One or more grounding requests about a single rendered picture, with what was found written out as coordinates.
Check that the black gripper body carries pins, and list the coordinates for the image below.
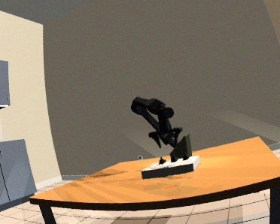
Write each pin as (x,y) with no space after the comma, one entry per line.
(164,127)

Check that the white flat deck panel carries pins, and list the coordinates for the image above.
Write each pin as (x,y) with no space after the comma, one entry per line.
(166,168)

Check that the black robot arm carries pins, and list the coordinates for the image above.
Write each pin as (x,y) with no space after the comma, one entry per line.
(157,107)

